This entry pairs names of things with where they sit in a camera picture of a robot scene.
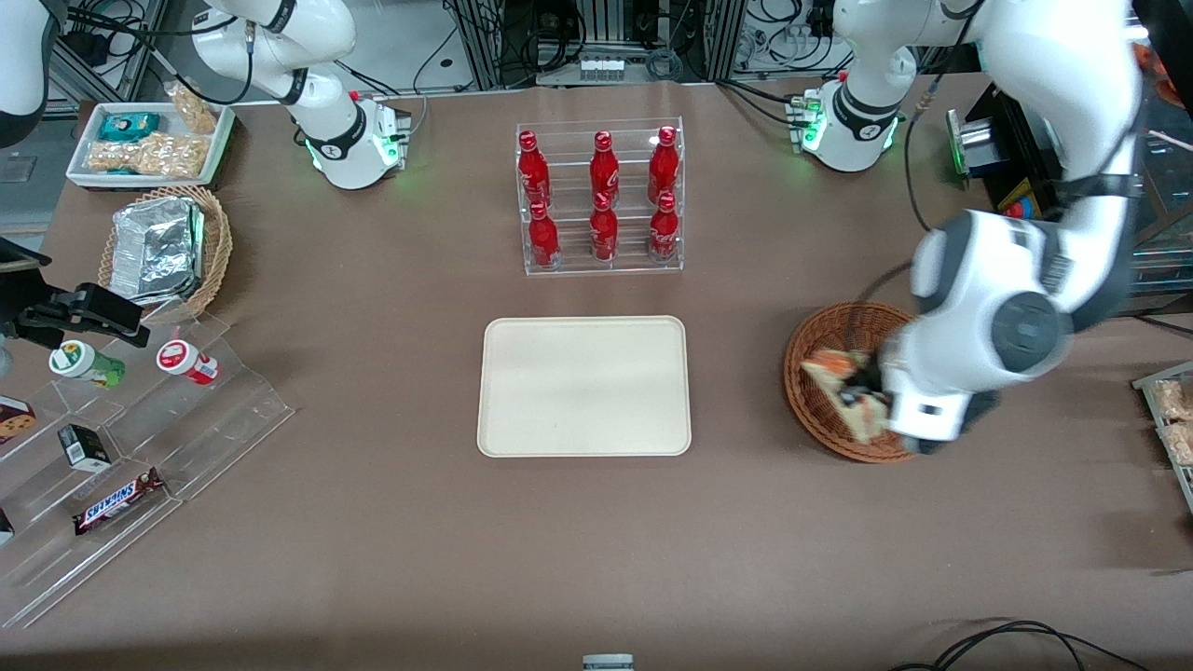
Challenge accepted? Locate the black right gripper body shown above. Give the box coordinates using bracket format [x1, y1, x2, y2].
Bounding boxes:
[0, 238, 83, 350]

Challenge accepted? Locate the triangle sandwich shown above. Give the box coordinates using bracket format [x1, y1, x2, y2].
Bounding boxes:
[800, 349, 896, 445]

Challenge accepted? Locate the round brown wicker basket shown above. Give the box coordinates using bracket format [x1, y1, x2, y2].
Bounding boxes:
[783, 300, 924, 464]

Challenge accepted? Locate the tan wicker basket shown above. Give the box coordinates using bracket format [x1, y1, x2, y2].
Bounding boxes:
[98, 185, 233, 324]

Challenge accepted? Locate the white snack tray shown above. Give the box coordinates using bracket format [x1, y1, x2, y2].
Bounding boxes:
[65, 101, 236, 190]

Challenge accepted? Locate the cream plastic tray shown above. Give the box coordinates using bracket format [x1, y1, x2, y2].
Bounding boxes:
[476, 316, 692, 459]

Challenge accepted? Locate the green lidded cup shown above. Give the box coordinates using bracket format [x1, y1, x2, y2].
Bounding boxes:
[48, 340, 127, 390]

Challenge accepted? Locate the red lidded cup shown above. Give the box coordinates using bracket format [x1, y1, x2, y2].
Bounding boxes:
[156, 340, 221, 386]

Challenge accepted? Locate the silver foil pack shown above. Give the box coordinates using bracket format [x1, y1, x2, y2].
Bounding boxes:
[110, 196, 207, 305]

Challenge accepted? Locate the cookie box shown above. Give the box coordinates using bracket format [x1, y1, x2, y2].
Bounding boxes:
[0, 395, 36, 445]

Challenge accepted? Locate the small black box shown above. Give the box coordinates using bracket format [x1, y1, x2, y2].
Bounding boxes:
[58, 424, 113, 472]

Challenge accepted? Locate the clear acrylic step stand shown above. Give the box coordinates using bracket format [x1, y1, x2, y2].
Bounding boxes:
[0, 312, 296, 628]

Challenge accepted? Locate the long clear peanut bag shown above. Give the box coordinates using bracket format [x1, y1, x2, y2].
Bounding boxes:
[86, 132, 209, 179]

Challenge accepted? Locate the Snickers bar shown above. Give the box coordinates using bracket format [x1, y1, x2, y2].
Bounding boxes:
[73, 468, 167, 536]

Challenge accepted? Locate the teal snack packet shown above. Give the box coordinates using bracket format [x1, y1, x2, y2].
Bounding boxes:
[100, 112, 162, 144]

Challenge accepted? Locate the small clear snack bag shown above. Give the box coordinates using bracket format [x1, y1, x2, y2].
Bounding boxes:
[166, 82, 221, 137]

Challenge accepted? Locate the red cola bottle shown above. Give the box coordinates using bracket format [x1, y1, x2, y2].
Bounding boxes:
[590, 130, 621, 208]
[649, 126, 679, 206]
[590, 192, 620, 264]
[650, 192, 679, 264]
[528, 201, 560, 271]
[517, 130, 551, 210]

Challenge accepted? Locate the clear acrylic bottle rack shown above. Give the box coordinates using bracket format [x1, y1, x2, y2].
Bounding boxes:
[515, 116, 686, 277]

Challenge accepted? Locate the black yellow food warmer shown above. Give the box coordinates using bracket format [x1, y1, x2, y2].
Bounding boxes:
[946, 79, 1193, 320]

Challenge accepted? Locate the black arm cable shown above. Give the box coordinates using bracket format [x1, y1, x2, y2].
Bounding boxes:
[853, 75, 942, 308]

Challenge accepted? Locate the grey wire bread rack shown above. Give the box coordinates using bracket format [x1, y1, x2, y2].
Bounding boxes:
[1131, 362, 1193, 515]

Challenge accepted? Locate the black floor cable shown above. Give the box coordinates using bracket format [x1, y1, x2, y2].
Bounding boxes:
[890, 620, 1152, 671]

